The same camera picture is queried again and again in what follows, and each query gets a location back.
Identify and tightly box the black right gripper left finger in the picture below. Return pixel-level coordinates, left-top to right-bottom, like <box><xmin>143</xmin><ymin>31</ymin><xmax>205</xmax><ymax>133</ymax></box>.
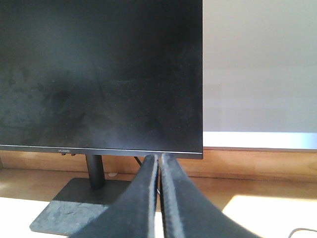
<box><xmin>71</xmin><ymin>155</ymin><xmax>159</xmax><ymax>238</ymax></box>

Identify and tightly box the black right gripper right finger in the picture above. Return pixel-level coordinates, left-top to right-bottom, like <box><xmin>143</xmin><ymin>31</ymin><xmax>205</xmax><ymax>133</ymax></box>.
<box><xmin>160</xmin><ymin>154</ymin><xmax>255</xmax><ymax>238</ymax></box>

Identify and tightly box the wooden computer desk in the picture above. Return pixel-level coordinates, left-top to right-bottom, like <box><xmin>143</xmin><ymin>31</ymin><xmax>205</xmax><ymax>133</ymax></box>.
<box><xmin>0</xmin><ymin>148</ymin><xmax>317</xmax><ymax>238</ymax></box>

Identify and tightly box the black computer monitor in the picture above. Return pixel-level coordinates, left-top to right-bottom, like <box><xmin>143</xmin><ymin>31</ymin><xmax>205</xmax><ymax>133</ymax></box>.
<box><xmin>0</xmin><ymin>0</ymin><xmax>203</xmax><ymax>236</ymax></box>

